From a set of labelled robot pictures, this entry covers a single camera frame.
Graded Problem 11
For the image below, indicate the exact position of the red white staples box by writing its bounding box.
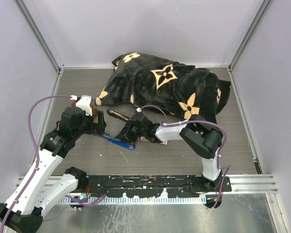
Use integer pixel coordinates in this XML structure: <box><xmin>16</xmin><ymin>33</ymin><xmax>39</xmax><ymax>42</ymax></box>
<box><xmin>140</xmin><ymin>137</ymin><xmax>169</xmax><ymax>146</ymax></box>

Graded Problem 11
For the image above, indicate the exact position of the black floral plush blanket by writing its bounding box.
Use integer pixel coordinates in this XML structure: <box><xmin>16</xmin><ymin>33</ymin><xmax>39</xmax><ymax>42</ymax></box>
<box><xmin>95</xmin><ymin>52</ymin><xmax>231</xmax><ymax>123</ymax></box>

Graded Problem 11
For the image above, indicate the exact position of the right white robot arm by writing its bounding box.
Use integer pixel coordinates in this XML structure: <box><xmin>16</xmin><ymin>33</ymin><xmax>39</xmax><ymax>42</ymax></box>
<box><xmin>115</xmin><ymin>112</ymin><xmax>224</xmax><ymax>191</ymax></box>

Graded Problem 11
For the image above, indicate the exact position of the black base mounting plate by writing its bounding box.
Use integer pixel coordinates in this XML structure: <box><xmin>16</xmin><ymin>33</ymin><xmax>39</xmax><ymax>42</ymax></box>
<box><xmin>73</xmin><ymin>175</ymin><xmax>219</xmax><ymax>198</ymax></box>

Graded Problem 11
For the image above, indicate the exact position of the slotted cable duct rail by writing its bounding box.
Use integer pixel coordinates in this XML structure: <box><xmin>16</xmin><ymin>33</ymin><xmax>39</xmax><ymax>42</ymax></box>
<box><xmin>58</xmin><ymin>196</ymin><xmax>207</xmax><ymax>205</ymax></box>

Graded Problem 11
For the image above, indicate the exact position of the blue stapler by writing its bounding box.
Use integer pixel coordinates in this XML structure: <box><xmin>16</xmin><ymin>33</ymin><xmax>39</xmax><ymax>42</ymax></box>
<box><xmin>94</xmin><ymin>133</ymin><xmax>136</xmax><ymax>150</ymax></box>

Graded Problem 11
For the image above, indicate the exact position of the brown folded cloth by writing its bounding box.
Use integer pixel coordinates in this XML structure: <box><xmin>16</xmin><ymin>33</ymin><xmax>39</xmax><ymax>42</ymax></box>
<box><xmin>71</xmin><ymin>100</ymin><xmax>98</xmax><ymax>119</ymax></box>

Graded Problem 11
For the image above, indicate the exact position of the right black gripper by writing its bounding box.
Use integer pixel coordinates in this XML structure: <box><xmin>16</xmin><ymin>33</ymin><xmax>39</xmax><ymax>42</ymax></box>
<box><xmin>115</xmin><ymin>119</ymin><xmax>146</xmax><ymax>143</ymax></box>

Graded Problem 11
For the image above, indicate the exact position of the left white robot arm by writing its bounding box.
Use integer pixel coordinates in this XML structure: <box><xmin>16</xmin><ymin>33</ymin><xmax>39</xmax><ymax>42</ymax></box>
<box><xmin>0</xmin><ymin>107</ymin><xmax>107</xmax><ymax>233</ymax></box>

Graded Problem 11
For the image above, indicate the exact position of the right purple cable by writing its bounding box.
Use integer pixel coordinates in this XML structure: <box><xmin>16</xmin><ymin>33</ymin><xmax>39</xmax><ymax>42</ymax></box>
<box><xmin>138</xmin><ymin>104</ymin><xmax>231</xmax><ymax>212</ymax></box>

